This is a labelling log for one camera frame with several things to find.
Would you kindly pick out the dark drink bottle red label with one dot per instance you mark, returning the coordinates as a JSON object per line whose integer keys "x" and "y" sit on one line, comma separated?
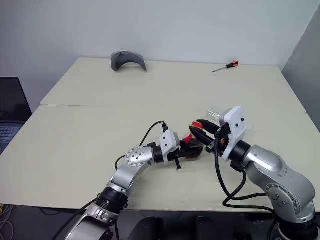
{"x": 194, "y": 145}

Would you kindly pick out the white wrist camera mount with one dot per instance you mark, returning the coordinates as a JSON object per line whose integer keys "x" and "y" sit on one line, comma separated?
{"x": 168, "y": 142}
{"x": 236, "y": 125}

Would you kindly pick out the clear wine glass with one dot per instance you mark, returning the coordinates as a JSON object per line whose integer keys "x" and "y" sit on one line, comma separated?
{"x": 214, "y": 114}

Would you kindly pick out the grey curved plastic shield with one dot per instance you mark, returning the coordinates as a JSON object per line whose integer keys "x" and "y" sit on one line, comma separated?
{"x": 122, "y": 60}

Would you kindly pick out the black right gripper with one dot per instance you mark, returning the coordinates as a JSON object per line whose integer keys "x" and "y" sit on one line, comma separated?
{"x": 221, "y": 142}

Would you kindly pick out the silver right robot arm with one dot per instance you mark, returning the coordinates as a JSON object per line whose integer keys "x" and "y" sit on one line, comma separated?
{"x": 272, "y": 175}

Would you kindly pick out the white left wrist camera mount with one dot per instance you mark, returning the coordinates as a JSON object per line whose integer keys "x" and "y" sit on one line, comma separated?
{"x": 168, "y": 142}

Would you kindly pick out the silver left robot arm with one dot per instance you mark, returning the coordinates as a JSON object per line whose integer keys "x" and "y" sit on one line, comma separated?
{"x": 130, "y": 172}

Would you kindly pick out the dark rounded shape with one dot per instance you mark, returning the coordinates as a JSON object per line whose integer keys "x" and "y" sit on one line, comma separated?
{"x": 148, "y": 228}

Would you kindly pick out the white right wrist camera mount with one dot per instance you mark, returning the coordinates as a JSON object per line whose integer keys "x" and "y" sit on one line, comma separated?
{"x": 236, "y": 125}

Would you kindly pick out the dark laptop computer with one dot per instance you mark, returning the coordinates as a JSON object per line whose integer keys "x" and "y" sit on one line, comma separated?
{"x": 12, "y": 100}

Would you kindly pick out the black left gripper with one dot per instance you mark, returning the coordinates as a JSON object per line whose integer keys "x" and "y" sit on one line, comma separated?
{"x": 178, "y": 157}

